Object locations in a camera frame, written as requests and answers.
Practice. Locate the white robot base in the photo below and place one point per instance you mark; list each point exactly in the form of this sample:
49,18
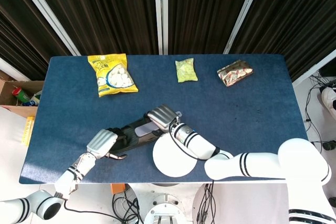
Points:
165,205

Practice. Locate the brown cardboard box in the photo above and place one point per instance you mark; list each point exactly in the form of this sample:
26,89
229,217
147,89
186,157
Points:
8,90

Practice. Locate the white sneaker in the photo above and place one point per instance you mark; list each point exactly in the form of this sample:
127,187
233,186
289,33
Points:
329,100

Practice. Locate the orange box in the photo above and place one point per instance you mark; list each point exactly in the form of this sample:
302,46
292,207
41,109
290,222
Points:
118,188

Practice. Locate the green can red lid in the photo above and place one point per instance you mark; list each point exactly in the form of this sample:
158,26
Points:
21,94

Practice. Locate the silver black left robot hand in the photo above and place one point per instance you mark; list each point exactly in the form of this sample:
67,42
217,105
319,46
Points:
102,141

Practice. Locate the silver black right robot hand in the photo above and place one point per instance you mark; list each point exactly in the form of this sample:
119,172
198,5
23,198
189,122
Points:
164,116

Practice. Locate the green snack bag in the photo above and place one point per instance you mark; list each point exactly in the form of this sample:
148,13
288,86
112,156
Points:
186,70

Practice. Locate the blue table mat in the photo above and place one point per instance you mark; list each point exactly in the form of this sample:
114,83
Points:
236,103

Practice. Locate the yellow snack bag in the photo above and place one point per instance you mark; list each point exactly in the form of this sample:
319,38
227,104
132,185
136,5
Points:
114,77

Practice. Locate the blue white bottle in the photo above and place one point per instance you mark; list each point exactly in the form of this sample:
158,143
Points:
34,99

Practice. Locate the white slanted frame post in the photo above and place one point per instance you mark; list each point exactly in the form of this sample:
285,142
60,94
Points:
44,9
244,11

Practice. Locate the black slipper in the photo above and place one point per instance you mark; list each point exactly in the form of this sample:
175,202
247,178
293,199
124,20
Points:
131,133

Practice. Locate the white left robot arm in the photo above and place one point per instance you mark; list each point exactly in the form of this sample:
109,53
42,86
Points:
65,179

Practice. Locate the black power adapter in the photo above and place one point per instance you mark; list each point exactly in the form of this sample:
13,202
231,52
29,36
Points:
329,145

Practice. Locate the gold red snack bag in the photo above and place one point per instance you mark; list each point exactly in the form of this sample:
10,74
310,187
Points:
233,73

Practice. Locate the yellow packet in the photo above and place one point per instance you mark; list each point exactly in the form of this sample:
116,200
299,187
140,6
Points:
28,129

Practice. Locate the white round plate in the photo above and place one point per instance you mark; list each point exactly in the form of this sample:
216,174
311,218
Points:
168,158

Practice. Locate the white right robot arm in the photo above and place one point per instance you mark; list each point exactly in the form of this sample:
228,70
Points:
262,165

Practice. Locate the dark brown curtain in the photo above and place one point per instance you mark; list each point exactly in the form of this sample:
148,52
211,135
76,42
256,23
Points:
204,9
105,11
294,14
15,24

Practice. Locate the white upright frame post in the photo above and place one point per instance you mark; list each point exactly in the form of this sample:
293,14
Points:
160,11

